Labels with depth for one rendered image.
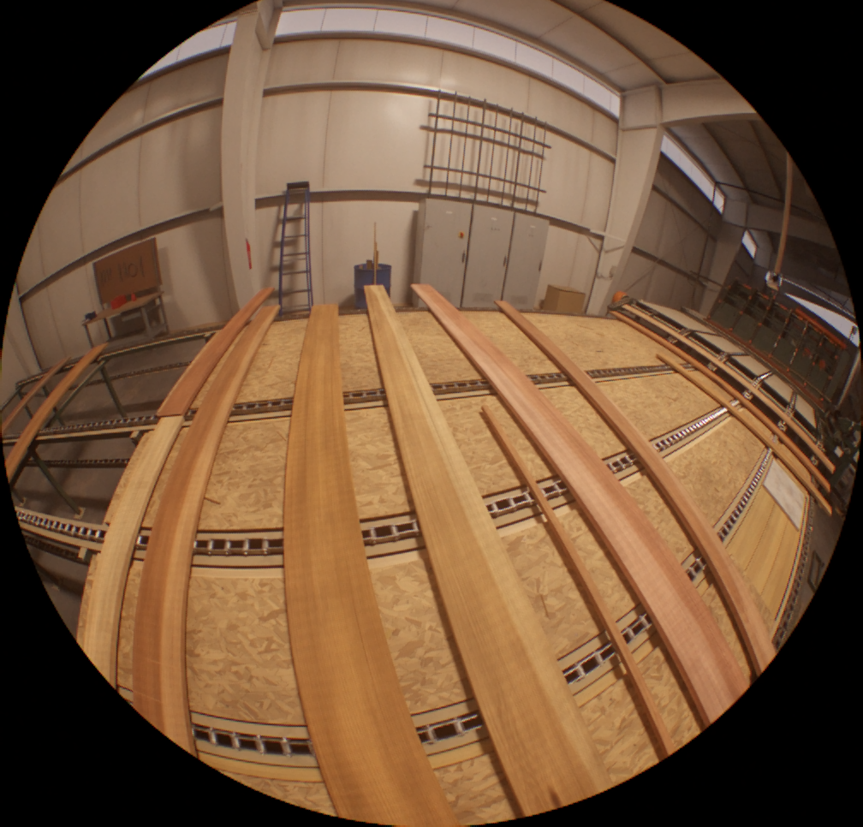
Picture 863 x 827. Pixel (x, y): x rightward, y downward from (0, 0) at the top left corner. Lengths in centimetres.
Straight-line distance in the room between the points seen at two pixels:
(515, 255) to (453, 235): 128
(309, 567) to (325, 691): 33
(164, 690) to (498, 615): 90
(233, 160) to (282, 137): 117
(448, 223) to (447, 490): 444
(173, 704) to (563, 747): 90
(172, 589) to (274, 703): 41
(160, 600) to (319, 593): 50
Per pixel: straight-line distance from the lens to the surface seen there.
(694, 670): 113
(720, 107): 770
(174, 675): 95
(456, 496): 93
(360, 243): 527
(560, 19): 717
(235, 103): 486
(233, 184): 469
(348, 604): 77
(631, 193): 777
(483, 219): 519
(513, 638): 79
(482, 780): 87
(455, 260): 505
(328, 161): 539
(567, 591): 93
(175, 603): 98
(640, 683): 98
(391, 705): 75
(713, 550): 138
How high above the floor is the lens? 162
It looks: 34 degrees down
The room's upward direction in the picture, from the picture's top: 6 degrees clockwise
